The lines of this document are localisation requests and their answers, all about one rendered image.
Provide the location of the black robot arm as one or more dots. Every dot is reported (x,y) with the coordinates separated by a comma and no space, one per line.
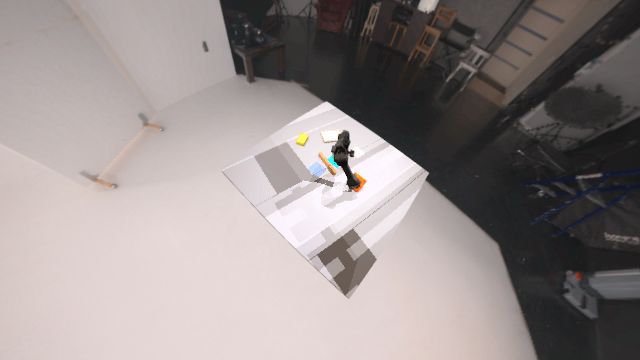
(341,159)

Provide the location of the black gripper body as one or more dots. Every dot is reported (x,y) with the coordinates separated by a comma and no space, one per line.
(352,152)

